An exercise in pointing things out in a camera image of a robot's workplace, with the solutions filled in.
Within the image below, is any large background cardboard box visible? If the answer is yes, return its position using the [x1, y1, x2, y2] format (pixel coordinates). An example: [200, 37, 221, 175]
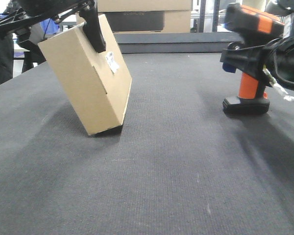
[75, 0, 193, 34]

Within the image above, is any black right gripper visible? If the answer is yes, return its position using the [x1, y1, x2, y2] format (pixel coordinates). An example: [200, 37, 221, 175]
[220, 36, 294, 91]

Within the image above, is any small brown cardboard package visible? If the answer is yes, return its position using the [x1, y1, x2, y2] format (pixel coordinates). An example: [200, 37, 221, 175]
[38, 15, 132, 135]

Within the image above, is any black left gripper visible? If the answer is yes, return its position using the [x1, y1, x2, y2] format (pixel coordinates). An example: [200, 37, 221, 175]
[0, 0, 106, 53]

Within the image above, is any orange black barcode scanner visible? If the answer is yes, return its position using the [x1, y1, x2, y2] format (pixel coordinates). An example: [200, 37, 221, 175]
[220, 3, 284, 115]

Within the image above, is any blue background crate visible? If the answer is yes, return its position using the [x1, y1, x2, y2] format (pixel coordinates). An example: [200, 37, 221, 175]
[0, 11, 59, 37]

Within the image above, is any white cable on gripper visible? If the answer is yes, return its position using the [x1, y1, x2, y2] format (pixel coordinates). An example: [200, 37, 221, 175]
[263, 67, 294, 102]

